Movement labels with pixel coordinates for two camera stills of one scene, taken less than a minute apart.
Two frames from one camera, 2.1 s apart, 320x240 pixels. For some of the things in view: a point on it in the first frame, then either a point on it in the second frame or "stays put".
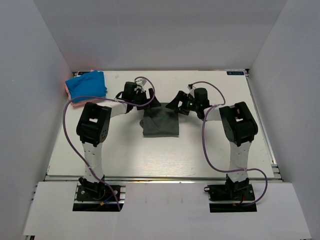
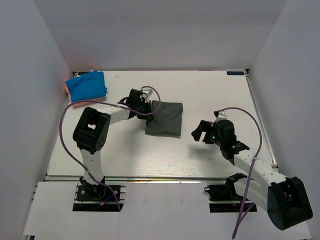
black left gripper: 154,103 to 147,105
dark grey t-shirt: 160,121 stays put
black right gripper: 182,96 to 206,126
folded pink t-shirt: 78,104 stays put
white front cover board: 161,211 stays put
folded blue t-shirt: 91,84 stays put
